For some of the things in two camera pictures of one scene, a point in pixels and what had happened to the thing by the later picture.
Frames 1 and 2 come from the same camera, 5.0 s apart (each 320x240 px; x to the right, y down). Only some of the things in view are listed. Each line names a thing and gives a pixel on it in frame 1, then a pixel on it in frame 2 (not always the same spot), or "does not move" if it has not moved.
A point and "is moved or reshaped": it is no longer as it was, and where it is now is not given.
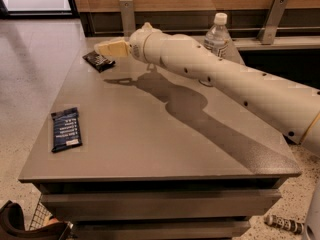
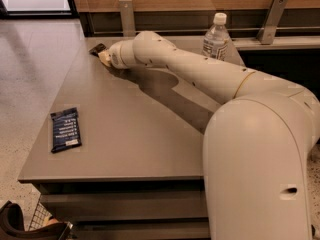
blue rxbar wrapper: [67, 130] does not move
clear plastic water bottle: [217, 39] does not move
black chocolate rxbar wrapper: [98, 61] is moved or reshaped
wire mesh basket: [41, 216] does not move
